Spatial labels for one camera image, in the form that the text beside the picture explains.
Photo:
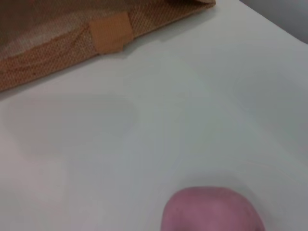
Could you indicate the brown jute handbag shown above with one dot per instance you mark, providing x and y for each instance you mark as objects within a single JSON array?
[{"x": 60, "y": 43}]

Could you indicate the pink peach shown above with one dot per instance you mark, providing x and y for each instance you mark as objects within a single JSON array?
[{"x": 211, "y": 211}]

